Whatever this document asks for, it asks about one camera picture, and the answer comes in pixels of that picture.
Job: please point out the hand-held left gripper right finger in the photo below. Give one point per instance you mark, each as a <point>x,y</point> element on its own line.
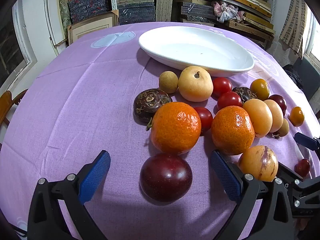
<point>226,177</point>

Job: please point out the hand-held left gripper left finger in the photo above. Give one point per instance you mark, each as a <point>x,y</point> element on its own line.
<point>96,175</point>

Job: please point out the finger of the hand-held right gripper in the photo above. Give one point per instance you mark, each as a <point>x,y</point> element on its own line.
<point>305,141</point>
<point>291,173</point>

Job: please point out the red cherry tomato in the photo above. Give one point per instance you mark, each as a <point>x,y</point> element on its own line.
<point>302,167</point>
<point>221,86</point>
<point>206,118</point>
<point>229,100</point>

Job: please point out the orange tomato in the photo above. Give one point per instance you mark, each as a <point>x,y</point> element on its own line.
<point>296,116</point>

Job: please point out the striped yellow pepino melon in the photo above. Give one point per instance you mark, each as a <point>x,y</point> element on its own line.
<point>258,162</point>

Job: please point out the yellow round fruit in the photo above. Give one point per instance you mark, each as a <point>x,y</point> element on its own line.
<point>277,116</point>
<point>258,117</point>

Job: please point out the dark purple plum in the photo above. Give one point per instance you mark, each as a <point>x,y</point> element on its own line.
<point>165,177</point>

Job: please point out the yellow-orange tomato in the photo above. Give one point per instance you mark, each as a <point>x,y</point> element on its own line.
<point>260,89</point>

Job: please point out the orange mandarin with stem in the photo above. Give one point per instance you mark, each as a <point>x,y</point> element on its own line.
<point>176,127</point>

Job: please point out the yellow pear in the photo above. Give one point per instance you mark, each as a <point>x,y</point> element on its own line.
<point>195,83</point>

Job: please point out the white oval plate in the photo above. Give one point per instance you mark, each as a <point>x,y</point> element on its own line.
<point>195,48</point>

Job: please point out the dark bag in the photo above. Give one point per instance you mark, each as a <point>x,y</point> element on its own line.
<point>295,75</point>

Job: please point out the purple printed tablecloth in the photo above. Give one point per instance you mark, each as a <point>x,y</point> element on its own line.
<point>87,105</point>

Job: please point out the wooden chair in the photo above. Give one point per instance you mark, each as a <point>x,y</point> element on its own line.
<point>7,105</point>

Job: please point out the stack of wooden frames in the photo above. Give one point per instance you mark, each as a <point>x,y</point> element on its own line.
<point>252,17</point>

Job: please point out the pink cloth bundle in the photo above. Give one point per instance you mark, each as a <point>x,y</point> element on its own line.
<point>226,11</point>

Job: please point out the white-framed sliding window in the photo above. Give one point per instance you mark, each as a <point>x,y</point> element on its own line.
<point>12,42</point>

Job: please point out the white boards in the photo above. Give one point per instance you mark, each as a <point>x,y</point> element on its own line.
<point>51,17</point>

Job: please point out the dark grey patterned box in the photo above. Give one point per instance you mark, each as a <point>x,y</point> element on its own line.
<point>197,10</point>

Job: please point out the stack of blue floral boxes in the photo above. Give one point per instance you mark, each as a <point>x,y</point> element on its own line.
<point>88,5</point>

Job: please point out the green marble slab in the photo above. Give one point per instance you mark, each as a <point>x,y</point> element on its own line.
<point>63,7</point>

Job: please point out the stack of dark grey boxes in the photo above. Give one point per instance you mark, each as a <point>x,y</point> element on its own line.
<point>136,8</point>

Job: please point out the grey metal shelf rack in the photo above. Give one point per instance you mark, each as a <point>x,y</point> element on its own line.
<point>113,2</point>

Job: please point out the upright woven tan boxes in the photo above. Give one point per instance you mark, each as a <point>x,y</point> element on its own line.
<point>163,8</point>

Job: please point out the beige picture frame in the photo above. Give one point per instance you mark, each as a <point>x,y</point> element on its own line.
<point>92,27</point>

